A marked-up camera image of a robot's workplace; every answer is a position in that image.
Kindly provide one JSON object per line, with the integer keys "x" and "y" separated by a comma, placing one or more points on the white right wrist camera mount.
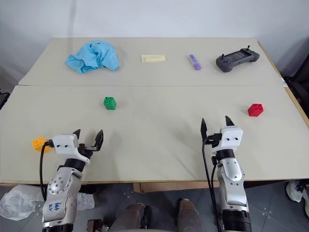
{"x": 230, "y": 137}

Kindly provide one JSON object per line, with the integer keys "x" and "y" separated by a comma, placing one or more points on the green toy brick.
{"x": 110, "y": 104}

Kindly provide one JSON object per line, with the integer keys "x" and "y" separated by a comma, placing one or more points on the dark grey handheld controller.
{"x": 235, "y": 59}

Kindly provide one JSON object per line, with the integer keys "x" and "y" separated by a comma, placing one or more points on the white sneaker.
{"x": 294, "y": 191}

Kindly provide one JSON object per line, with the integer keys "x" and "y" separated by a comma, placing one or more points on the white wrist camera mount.
{"x": 64, "y": 143}
{"x": 230, "y": 137}

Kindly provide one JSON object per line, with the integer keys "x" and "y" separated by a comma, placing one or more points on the crumpled light blue cloth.
{"x": 94, "y": 56}

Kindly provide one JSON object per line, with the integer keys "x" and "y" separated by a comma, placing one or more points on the flat cream rectangular box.
{"x": 153, "y": 58}

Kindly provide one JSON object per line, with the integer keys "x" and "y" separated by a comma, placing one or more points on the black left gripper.
{"x": 85, "y": 149}

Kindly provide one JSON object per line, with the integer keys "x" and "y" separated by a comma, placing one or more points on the small crumpled white plastic sheet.
{"x": 84, "y": 200}

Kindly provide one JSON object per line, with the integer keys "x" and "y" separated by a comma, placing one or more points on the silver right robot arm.
{"x": 232, "y": 183}

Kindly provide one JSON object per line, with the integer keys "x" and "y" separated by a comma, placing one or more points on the yellow toy brick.
{"x": 38, "y": 143}

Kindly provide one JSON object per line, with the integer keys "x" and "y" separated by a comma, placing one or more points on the dark rounded brown shape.
{"x": 130, "y": 217}
{"x": 189, "y": 215}

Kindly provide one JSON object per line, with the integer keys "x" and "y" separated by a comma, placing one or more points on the black object beside table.
{"x": 3, "y": 99}

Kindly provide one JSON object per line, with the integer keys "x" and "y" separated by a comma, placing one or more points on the black bulky object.
{"x": 299, "y": 89}

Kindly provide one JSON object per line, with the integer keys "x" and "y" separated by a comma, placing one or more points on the large crumpled white plastic bag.
{"x": 19, "y": 201}

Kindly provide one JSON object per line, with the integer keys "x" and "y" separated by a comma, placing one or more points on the red toy brick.
{"x": 255, "y": 110}

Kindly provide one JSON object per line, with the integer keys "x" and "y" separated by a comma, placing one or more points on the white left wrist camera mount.
{"x": 64, "y": 143}

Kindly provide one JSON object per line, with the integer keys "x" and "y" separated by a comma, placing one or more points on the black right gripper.
{"x": 214, "y": 139}

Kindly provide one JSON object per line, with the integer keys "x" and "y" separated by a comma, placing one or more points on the purple marker pen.
{"x": 195, "y": 62}

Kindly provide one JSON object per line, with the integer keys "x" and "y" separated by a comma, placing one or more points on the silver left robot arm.
{"x": 63, "y": 191}

